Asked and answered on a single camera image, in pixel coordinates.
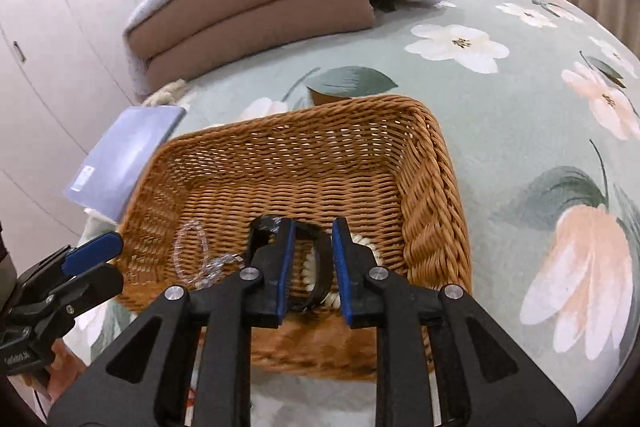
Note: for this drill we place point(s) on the person's left hand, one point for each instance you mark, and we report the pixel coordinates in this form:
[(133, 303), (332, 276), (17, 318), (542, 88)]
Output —
[(62, 372)]

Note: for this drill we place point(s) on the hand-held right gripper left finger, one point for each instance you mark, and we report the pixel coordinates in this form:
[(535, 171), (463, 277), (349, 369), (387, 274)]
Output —
[(284, 272)]

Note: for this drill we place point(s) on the folded brown quilt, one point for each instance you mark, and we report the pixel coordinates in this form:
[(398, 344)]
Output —
[(250, 37)]

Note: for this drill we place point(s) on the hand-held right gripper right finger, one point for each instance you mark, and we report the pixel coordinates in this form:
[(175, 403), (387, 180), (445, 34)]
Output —
[(344, 274)]

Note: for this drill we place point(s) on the blue folder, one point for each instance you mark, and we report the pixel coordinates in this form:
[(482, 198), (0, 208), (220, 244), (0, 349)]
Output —
[(125, 157)]

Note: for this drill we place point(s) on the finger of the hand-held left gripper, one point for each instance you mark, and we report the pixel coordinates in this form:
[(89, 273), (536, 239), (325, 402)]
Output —
[(95, 251), (80, 289)]

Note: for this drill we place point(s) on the brown wicker basket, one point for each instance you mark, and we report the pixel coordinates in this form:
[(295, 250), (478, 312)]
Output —
[(325, 167)]

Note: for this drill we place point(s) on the white wardrobe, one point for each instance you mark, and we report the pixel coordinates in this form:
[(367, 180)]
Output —
[(75, 7)]

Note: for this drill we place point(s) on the black bangle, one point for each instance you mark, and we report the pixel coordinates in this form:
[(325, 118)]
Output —
[(324, 267)]

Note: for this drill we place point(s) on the cream plush toy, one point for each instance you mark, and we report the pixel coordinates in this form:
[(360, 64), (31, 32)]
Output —
[(165, 93)]

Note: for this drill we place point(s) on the white book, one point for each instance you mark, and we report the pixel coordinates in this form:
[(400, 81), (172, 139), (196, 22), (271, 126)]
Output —
[(102, 213)]

